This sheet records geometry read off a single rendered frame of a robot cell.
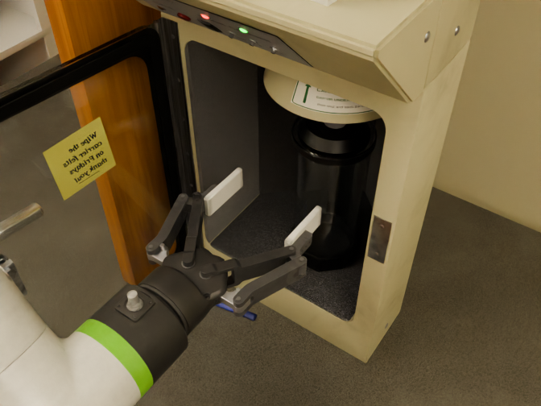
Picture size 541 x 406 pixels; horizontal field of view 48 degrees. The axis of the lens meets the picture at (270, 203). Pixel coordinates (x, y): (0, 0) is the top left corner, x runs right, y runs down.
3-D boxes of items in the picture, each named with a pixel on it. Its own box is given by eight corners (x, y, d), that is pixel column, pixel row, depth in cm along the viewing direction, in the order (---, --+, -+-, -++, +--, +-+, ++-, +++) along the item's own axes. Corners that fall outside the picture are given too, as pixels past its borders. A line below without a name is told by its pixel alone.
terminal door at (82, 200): (191, 254, 96) (157, 22, 67) (19, 387, 80) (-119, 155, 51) (187, 252, 96) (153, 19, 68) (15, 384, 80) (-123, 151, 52)
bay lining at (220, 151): (293, 156, 108) (299, -40, 83) (427, 217, 98) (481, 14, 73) (206, 242, 94) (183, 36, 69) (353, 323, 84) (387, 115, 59)
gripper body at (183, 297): (185, 312, 60) (242, 254, 65) (123, 273, 63) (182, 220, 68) (192, 354, 65) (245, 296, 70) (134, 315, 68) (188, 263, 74)
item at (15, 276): (30, 296, 70) (15, 263, 66) (13, 307, 69) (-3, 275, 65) (20, 286, 71) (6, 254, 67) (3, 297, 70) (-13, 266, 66)
